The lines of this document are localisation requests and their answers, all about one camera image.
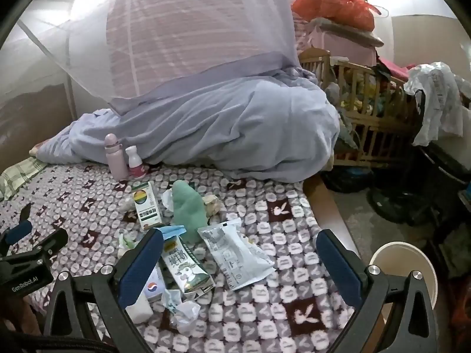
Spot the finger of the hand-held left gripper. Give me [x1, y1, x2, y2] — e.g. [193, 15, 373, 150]
[0, 205, 33, 255]
[0, 227, 69, 265]

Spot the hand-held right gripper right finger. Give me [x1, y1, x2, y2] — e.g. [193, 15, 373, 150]
[316, 229, 441, 353]

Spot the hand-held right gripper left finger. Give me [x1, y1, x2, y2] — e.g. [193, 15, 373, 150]
[43, 229, 163, 353]

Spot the small green white wrapper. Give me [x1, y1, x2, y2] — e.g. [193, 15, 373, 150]
[117, 228, 138, 260]

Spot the white box round logo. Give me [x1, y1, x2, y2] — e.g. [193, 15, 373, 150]
[125, 267, 166, 324]

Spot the white green milk carton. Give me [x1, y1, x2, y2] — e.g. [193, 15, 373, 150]
[159, 236, 216, 295]

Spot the white green medicine box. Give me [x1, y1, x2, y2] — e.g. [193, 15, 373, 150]
[132, 181, 164, 230]

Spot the cream plastic wastebasket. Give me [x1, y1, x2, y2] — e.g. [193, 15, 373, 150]
[369, 242, 438, 311]

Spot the mint green plastic bag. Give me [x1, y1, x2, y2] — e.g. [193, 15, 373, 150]
[171, 180, 210, 243]

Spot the beige tissue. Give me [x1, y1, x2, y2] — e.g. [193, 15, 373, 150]
[202, 196, 221, 217]

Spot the white printed plastic wrapper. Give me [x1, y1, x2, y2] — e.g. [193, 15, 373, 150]
[198, 218, 276, 291]

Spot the person's left forearm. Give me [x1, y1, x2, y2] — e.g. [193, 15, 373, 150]
[11, 294, 48, 339]

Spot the green plaid pillow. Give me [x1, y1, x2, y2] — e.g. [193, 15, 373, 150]
[0, 156, 48, 201]

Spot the printed blanket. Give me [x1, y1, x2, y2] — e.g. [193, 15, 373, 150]
[0, 162, 363, 353]

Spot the black bag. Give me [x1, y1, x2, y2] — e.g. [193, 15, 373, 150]
[324, 169, 372, 192]

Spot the black standing fan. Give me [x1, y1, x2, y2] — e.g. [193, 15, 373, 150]
[368, 88, 442, 225]

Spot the white bottle red label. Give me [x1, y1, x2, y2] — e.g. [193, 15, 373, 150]
[125, 146, 148, 179]

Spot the pink thermos bottle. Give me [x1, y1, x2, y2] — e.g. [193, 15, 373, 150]
[104, 133, 129, 181]

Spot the dark grey pillow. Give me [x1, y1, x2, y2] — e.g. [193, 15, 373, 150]
[333, 118, 359, 151]

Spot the wooden crib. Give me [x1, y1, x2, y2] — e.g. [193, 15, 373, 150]
[298, 47, 424, 171]

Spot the black round stool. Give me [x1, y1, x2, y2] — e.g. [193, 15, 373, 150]
[423, 141, 471, 192]

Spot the light blue quilt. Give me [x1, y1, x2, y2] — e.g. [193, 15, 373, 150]
[29, 68, 341, 182]

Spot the pile of clothes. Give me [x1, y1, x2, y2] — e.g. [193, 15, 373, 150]
[329, 55, 409, 118]

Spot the white mosquito net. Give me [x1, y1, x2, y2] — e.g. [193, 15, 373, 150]
[0, 0, 313, 118]

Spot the white plastic bag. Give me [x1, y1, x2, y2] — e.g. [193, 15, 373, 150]
[404, 62, 469, 147]

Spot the pink storage box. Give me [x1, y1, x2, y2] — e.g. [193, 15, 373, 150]
[307, 26, 379, 65]

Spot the grey flat cushion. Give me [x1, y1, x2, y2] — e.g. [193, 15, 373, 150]
[311, 18, 385, 46]

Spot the brown cardboard sheet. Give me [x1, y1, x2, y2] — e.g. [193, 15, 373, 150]
[392, 15, 471, 70]

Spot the red plastic bag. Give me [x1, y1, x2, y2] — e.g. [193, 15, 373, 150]
[291, 0, 376, 32]

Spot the wooden bed frame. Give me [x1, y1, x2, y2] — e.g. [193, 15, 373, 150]
[304, 180, 363, 262]

